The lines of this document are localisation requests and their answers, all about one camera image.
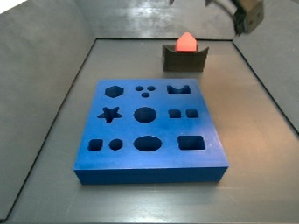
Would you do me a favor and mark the red three prong object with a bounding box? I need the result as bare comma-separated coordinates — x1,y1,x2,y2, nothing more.
175,32,197,53

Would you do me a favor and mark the blue foam shape block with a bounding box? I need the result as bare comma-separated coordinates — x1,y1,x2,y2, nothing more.
73,79,229,185

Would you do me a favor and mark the black curved fixture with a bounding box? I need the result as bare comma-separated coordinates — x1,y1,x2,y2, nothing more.
163,45,209,72

